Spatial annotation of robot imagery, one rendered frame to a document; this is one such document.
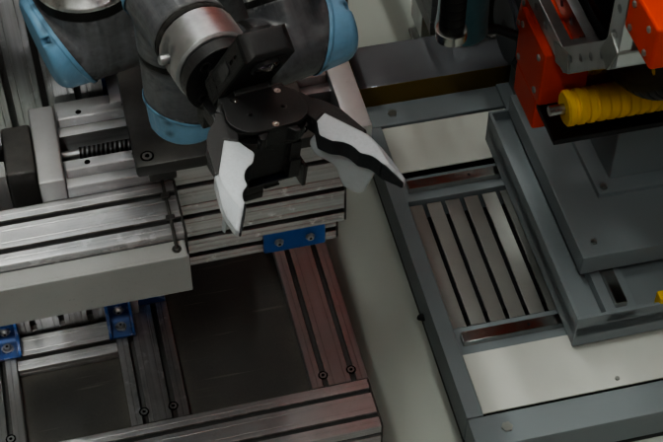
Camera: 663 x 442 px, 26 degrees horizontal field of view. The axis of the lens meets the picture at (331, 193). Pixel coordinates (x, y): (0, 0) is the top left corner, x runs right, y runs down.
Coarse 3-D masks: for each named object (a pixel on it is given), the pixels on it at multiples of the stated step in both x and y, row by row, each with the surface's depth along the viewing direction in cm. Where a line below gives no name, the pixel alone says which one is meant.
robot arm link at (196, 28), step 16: (192, 16) 126; (208, 16) 126; (224, 16) 127; (176, 32) 126; (192, 32) 125; (208, 32) 124; (224, 32) 125; (240, 32) 126; (160, 48) 127; (176, 48) 125; (192, 48) 124; (160, 64) 127; (176, 64) 125; (176, 80) 126
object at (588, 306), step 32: (512, 128) 271; (512, 160) 265; (512, 192) 264; (544, 224) 255; (544, 256) 251; (576, 288) 246; (608, 288) 242; (640, 288) 246; (576, 320) 239; (608, 320) 241; (640, 320) 243
